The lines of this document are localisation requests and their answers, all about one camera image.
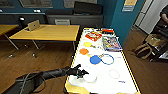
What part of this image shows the clear round bowl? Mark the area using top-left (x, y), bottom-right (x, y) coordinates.
top-left (108, 68), bottom-right (121, 80)

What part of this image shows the small black object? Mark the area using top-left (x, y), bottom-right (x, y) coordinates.
top-left (18, 16), bottom-right (26, 24)

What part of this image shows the blue ping pong paddle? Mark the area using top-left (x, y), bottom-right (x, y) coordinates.
top-left (89, 55), bottom-right (103, 66)

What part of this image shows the blue game box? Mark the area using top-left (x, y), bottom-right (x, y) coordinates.
top-left (102, 36), bottom-right (122, 53)

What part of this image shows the yellow game table white top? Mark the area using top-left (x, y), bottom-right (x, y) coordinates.
top-left (64, 27), bottom-right (142, 94)

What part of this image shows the wooden table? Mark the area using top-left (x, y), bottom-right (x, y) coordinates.
top-left (9, 24), bottom-right (81, 58)
top-left (0, 24), bottom-right (21, 52)

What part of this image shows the black wheeled cart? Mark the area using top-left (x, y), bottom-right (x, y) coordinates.
top-left (149, 24), bottom-right (168, 63)

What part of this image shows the brown backpack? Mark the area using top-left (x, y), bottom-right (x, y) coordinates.
top-left (132, 44), bottom-right (153, 61)

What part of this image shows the dark glass wall window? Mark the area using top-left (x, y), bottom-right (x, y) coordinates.
top-left (19, 0), bottom-right (54, 9)
top-left (63, 0), bottom-right (76, 9)
top-left (0, 0), bottom-right (17, 9)

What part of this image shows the yellow wall sign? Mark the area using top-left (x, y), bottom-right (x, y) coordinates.
top-left (121, 0), bottom-right (138, 13)

